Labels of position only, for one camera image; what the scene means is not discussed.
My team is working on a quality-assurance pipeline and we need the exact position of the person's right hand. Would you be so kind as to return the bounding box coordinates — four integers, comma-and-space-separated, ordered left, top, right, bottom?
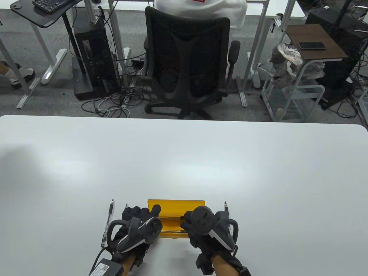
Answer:
181, 211, 243, 268

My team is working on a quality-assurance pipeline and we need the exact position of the person's left hand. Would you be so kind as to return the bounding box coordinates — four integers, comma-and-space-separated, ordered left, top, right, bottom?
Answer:
111, 205, 163, 266

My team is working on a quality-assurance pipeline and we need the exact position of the translucent orange pen case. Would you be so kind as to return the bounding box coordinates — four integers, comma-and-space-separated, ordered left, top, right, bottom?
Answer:
147, 199, 206, 238

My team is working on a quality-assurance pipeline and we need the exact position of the person's right forearm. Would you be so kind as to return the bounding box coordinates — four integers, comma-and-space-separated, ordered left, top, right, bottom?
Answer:
211, 256, 239, 276

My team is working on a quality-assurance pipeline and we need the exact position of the person's left forearm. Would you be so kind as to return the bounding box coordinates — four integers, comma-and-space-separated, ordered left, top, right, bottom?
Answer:
121, 253, 137, 276

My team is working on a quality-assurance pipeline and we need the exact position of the grey box with label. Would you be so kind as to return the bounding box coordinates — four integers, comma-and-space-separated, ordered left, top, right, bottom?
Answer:
89, 258, 124, 276

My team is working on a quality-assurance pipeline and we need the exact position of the grey metal desk leg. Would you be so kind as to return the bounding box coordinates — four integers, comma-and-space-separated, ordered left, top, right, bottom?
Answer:
0, 37, 41, 109

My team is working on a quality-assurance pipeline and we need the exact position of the black computer tower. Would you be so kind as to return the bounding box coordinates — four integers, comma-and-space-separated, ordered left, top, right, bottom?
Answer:
73, 19, 120, 94

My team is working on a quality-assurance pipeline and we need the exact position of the black mesh office chair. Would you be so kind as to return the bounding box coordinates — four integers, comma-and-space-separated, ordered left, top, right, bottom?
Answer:
143, 6, 241, 120

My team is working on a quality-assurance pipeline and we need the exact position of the crumpled grey white bag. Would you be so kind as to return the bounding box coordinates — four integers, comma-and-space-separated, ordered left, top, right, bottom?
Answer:
270, 43, 304, 78

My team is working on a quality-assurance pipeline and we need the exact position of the black curved standing desk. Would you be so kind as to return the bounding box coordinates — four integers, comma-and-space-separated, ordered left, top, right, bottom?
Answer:
10, 0, 94, 100

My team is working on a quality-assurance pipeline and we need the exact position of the black keyboard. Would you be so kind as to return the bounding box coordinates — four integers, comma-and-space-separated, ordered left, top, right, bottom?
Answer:
32, 0, 72, 14

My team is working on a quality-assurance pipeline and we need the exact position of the black smartphone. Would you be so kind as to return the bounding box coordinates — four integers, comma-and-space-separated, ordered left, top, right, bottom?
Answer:
298, 42, 327, 51

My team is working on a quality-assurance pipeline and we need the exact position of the black equipment case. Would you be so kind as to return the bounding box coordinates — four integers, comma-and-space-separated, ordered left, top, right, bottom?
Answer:
305, 6, 368, 110

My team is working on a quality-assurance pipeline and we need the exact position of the tangle of floor cables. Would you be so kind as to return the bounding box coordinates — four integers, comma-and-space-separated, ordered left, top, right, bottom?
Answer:
81, 83, 153, 118

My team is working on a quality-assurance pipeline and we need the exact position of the wooden side table white frame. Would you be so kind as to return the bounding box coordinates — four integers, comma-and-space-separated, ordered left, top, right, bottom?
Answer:
260, 24, 349, 123

